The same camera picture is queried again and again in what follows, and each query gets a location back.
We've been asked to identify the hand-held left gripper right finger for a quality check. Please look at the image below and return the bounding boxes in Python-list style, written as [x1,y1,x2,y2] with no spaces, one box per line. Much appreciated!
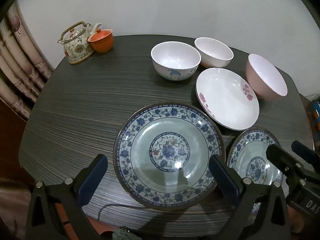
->
[209,154,293,240]

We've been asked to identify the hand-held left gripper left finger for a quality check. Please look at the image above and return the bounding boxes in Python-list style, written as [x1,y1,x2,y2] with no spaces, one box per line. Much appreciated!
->
[25,154,109,240]

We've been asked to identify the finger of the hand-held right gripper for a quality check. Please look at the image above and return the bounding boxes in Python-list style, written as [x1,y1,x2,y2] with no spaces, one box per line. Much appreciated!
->
[291,140,320,174]
[266,144,308,183]

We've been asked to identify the small blue floral plate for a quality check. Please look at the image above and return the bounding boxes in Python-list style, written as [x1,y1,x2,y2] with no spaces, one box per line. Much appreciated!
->
[226,128,285,213]

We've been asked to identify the large blue floral plate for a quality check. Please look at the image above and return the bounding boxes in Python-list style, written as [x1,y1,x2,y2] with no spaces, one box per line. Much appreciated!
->
[112,102,225,211]

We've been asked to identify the white plate with pink flowers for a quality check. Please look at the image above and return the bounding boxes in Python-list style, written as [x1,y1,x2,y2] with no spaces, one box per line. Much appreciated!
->
[195,67,260,131]

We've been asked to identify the pink bowl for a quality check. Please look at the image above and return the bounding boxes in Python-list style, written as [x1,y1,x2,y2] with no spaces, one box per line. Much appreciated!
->
[245,53,288,100]

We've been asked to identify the plain white bowl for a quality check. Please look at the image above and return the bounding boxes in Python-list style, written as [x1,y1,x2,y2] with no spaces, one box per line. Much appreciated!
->
[194,37,234,68]

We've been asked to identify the white bowl with blue print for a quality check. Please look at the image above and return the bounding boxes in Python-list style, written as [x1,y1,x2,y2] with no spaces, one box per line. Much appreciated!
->
[150,41,202,81]

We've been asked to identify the blue orange object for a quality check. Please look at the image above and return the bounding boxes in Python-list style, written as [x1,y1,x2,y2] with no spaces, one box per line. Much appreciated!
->
[310,100,320,130]

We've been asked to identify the green fleece clothing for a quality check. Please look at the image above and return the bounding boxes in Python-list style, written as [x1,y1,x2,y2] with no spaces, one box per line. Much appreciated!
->
[111,226,140,240]

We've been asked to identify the beige cloth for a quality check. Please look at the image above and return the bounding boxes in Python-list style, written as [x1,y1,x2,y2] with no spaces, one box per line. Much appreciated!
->
[0,177,33,230]

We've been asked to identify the floral ceramic teapot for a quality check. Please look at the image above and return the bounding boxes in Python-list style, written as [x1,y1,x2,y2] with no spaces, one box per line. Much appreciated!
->
[57,21,102,64]

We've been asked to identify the patterned beige curtain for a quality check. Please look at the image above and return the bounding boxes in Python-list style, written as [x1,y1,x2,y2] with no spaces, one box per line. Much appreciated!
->
[0,1,54,123]

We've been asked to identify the orange lidded cup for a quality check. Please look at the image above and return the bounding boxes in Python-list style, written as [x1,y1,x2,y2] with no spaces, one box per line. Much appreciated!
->
[88,29,114,54]

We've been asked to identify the black cable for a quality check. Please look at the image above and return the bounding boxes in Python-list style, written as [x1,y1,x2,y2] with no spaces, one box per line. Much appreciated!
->
[97,203,155,228]

